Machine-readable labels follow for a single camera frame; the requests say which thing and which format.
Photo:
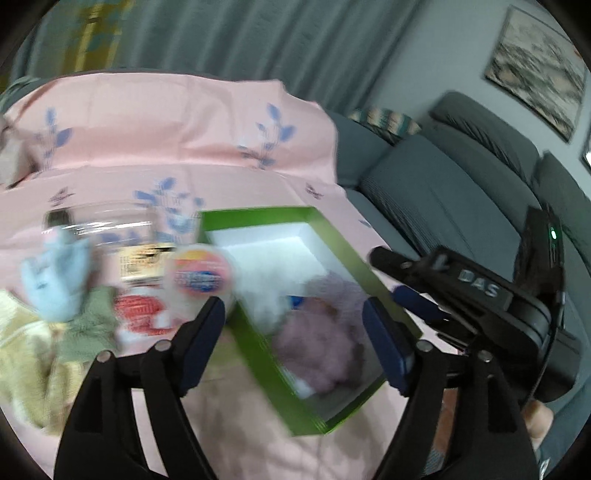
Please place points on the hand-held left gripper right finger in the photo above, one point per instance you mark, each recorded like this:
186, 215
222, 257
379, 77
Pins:
383, 341

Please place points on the green cardboard box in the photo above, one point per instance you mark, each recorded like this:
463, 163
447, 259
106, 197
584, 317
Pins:
263, 364

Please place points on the yellow and white fluffy towel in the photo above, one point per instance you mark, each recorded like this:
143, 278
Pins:
27, 369

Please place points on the pink printed bedsheet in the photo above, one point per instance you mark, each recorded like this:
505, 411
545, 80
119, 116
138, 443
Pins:
138, 138

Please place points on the green fluffy towel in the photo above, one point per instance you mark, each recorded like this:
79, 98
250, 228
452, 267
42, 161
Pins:
87, 332

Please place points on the small yellow card box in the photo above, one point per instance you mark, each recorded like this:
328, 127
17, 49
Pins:
143, 263

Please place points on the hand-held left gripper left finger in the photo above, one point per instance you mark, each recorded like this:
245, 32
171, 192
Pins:
203, 341

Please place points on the striped pillow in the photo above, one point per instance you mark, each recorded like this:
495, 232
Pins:
388, 121

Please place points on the red patterned wrapper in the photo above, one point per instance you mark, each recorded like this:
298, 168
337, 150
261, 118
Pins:
138, 311

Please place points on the pink gum container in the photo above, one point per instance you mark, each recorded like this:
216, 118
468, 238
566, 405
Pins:
198, 272

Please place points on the person's right hand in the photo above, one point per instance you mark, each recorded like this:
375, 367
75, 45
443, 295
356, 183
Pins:
540, 422

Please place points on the grey sofa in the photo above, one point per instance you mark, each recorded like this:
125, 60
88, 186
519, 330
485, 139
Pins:
438, 194

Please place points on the framed wall picture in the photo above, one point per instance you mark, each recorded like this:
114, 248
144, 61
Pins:
535, 69

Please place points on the crumpled beige cloth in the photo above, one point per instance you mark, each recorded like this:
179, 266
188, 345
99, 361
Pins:
11, 157

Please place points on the clear plastic container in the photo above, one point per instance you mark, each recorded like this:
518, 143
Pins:
115, 226

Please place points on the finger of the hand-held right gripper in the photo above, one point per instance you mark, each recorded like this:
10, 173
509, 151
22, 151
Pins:
415, 300
397, 263

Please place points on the purple fluffy towel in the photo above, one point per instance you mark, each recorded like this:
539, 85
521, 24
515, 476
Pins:
318, 341

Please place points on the light blue plush toy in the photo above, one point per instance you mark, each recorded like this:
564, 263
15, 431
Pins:
55, 277

